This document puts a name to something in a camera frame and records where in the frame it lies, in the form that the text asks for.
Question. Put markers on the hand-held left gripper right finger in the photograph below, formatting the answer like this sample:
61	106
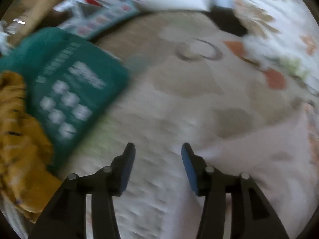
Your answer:
189	169

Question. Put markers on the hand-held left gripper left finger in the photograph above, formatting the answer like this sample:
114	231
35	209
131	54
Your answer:
128	169

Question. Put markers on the heart print quilt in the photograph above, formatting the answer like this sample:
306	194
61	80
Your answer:
162	92

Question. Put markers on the green tissue package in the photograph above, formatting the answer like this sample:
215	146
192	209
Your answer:
74	84

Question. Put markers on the yellow striped garment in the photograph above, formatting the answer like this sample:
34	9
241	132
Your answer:
20	154

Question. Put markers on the colourful shapes printed box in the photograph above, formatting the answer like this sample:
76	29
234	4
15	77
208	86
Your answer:
104	17

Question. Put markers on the floral pillow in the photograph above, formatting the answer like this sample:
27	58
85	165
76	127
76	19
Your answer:
286	17

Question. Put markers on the brown cardboard box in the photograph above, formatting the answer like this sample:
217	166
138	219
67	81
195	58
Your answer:
37	5

